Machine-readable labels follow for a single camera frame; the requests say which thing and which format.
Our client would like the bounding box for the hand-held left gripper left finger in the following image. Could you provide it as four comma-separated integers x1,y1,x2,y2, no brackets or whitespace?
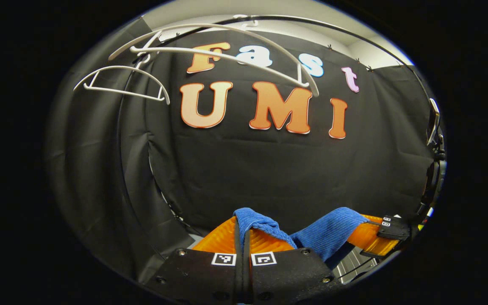
144,216,245,305

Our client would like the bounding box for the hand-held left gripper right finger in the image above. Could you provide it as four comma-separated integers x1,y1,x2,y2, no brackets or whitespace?
247,229,342,305

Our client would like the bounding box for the blue corduroy jacket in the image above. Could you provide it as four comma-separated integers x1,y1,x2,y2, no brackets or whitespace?
232,207,372,272

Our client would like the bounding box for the white plastic clothes hanger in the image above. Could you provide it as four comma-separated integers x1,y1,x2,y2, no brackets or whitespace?
73,55,171,105
108,15,321,98

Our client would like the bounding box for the black metal clothes rack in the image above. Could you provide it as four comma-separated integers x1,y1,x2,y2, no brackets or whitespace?
115,15,435,238

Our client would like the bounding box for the black backdrop cloth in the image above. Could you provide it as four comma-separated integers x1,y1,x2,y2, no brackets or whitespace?
45,17,437,284

